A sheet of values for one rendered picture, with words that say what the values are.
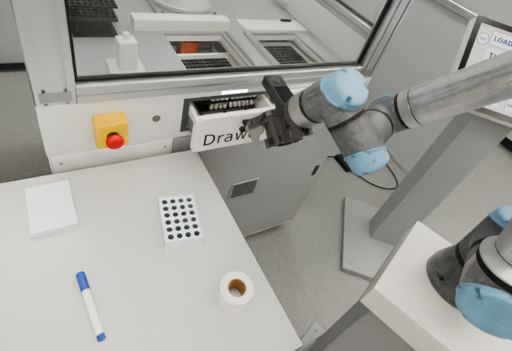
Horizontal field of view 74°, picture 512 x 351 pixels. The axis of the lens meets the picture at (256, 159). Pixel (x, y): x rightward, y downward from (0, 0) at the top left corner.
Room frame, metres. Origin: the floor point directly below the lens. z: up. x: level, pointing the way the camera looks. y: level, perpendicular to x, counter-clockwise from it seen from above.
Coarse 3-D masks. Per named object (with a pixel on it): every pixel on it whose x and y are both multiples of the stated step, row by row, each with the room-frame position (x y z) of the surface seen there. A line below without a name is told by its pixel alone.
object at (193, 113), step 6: (258, 96) 0.91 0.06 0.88; (264, 96) 0.90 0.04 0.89; (192, 102) 0.83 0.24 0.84; (258, 102) 0.90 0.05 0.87; (264, 102) 0.88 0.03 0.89; (192, 108) 0.72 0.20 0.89; (252, 108) 0.90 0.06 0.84; (192, 114) 0.71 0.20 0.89; (198, 114) 0.78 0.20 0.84; (204, 114) 0.79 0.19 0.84; (192, 120) 0.70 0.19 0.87; (192, 126) 0.69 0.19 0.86
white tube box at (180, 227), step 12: (168, 204) 0.48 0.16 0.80; (180, 204) 0.49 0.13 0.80; (192, 204) 0.50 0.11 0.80; (168, 216) 0.45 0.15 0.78; (180, 216) 0.46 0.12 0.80; (192, 216) 0.47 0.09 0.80; (168, 228) 0.42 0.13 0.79; (180, 228) 0.43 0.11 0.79; (192, 228) 0.44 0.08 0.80; (168, 240) 0.39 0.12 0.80; (180, 240) 0.40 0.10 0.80; (192, 240) 0.41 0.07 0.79
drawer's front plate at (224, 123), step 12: (264, 108) 0.79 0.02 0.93; (204, 120) 0.65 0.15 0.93; (216, 120) 0.68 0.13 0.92; (228, 120) 0.70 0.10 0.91; (240, 120) 0.72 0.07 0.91; (192, 132) 0.65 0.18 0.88; (204, 132) 0.66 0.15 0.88; (216, 132) 0.68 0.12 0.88; (228, 132) 0.71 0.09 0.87; (240, 132) 0.73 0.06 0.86; (264, 132) 0.79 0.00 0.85; (192, 144) 0.65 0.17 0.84; (216, 144) 0.69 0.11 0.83; (228, 144) 0.71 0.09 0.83
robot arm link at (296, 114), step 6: (294, 96) 0.60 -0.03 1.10; (294, 102) 0.58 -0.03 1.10; (288, 108) 0.59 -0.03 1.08; (294, 108) 0.58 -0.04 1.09; (294, 114) 0.57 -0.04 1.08; (300, 114) 0.56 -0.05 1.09; (294, 120) 0.57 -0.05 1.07; (300, 120) 0.57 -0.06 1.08; (306, 120) 0.56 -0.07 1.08; (300, 126) 0.58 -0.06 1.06; (306, 126) 0.57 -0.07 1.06
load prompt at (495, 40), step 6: (492, 36) 1.31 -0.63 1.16; (498, 36) 1.32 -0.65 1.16; (504, 36) 1.32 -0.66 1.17; (510, 36) 1.33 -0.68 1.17; (492, 42) 1.30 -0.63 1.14; (498, 42) 1.31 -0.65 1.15; (504, 42) 1.31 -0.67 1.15; (510, 42) 1.31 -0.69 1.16; (504, 48) 1.30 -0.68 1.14; (510, 48) 1.30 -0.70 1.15
